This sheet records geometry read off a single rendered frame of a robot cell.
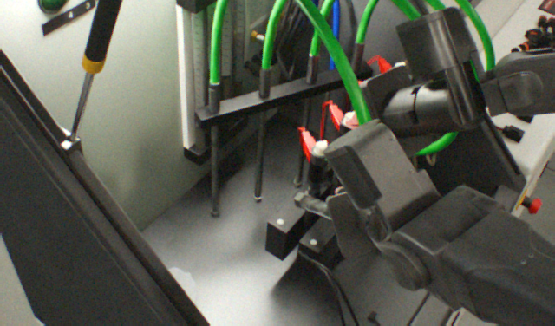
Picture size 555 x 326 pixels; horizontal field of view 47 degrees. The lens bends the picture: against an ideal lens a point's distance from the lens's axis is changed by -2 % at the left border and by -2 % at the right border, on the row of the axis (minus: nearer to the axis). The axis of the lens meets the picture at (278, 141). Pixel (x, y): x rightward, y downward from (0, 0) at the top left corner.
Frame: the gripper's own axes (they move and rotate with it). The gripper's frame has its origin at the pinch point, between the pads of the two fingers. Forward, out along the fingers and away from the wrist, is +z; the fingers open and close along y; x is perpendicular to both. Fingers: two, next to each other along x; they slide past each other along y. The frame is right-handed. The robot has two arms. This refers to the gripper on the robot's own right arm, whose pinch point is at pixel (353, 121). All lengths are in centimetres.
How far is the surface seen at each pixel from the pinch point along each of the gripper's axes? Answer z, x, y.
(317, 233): 20.3, -0.6, -17.3
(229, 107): 27.4, 1.9, 6.1
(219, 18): 13.4, 5.1, 18.9
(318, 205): 1.8, 8.3, -7.8
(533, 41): 24, -71, -7
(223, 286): 37.0, 11.4, -22.5
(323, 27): -12.1, 8.1, 12.5
